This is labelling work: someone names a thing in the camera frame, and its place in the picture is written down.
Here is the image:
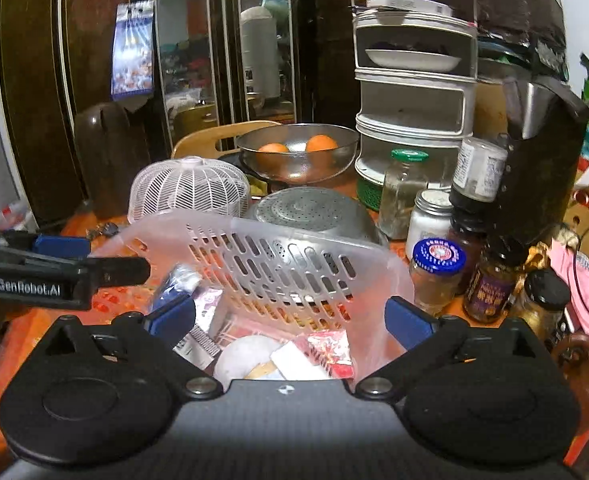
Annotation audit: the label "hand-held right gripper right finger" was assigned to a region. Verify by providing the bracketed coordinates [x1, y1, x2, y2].
[347, 296, 551, 404]

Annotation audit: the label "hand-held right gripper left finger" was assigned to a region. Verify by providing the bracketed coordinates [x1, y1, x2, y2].
[35, 292, 224, 404]

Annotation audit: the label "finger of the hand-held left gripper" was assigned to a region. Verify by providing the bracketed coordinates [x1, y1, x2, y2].
[0, 230, 92, 262]
[88, 256, 151, 287]

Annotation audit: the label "small purple box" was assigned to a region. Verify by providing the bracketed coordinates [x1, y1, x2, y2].
[151, 263, 203, 312]

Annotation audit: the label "purple label box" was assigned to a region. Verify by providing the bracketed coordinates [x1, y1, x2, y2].
[172, 325, 220, 372]

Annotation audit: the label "red envelope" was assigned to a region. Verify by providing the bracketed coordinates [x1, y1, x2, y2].
[307, 330, 356, 379]

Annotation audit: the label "white plush toy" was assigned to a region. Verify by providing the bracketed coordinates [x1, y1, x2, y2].
[213, 335, 286, 381]

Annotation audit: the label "small white box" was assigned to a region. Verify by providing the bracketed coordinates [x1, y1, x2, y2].
[269, 338, 332, 381]

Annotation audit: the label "clear plastic basket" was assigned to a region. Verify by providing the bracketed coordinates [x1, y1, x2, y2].
[88, 211, 416, 392]

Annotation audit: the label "keys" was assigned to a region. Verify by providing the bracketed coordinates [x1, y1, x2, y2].
[86, 222, 121, 239]

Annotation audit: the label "blue lid glass jar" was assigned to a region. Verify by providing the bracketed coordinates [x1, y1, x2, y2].
[407, 237, 468, 317]

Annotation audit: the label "purple label jar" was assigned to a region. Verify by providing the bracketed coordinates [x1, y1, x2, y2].
[462, 239, 526, 324]

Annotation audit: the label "brown thermos jug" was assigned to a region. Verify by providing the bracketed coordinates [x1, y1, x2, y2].
[73, 102, 151, 219]

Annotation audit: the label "white lid jar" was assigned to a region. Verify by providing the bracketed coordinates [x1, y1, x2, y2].
[405, 189, 455, 262]

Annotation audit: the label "dark brown jar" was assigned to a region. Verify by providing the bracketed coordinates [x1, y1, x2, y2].
[447, 209, 488, 297]

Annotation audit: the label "white mesh food cover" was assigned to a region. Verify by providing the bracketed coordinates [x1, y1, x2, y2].
[128, 156, 252, 225]

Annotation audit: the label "green lid glass jar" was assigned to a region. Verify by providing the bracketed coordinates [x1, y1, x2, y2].
[377, 148, 430, 241]

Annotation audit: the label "black lid glass jar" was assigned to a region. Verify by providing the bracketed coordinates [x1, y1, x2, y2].
[511, 268, 574, 342]

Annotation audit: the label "metal colander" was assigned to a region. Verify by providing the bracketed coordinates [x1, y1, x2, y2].
[246, 186, 391, 257]

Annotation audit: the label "wooden chair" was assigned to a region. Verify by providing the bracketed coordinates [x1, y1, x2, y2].
[170, 120, 284, 160]

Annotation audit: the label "dark brown wardrobe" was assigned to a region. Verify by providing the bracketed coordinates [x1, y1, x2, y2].
[0, 0, 355, 231]

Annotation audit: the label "white label dark bottle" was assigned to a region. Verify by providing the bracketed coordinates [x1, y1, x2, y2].
[447, 137, 509, 217]

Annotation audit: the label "pink paper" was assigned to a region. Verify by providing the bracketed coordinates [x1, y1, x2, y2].
[549, 239, 589, 337]

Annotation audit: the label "glass bowl with oranges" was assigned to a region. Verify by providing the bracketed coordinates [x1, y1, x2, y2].
[236, 123, 361, 186]

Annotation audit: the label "hanging blue package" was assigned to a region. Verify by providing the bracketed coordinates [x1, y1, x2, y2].
[110, 0, 156, 102]

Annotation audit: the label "tiered white food rack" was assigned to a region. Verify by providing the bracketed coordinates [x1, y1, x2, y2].
[347, 0, 479, 197]

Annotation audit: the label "white plate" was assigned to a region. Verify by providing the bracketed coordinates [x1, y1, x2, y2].
[364, 48, 463, 73]

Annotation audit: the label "flat white box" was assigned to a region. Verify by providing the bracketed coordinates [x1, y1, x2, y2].
[365, 0, 454, 16]

